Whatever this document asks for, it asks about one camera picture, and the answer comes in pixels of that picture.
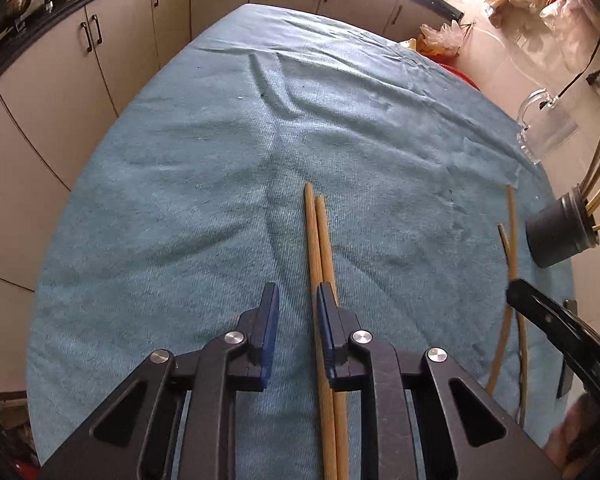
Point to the yellow plastic bag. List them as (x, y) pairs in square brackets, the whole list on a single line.
[(440, 40)]

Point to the black flat board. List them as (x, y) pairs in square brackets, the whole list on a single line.
[(566, 370)]

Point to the clear plastic bag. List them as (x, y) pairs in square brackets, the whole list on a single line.
[(570, 20)]

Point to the person's right hand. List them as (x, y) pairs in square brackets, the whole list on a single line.
[(570, 430)]

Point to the red basin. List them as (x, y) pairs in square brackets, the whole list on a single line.
[(467, 79)]

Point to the clear glass pitcher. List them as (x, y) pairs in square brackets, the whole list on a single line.
[(550, 127)]

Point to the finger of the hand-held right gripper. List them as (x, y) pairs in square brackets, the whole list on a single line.
[(540, 305)]

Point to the steel pot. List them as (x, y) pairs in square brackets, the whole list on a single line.
[(21, 2)]

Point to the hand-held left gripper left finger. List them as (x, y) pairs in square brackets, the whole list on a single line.
[(270, 335)]

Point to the blue tablecloth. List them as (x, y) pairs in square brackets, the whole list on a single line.
[(180, 185)]

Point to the dark grey chopstick holder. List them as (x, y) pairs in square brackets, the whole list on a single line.
[(555, 235)]

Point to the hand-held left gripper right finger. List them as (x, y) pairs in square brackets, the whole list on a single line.
[(325, 335)]

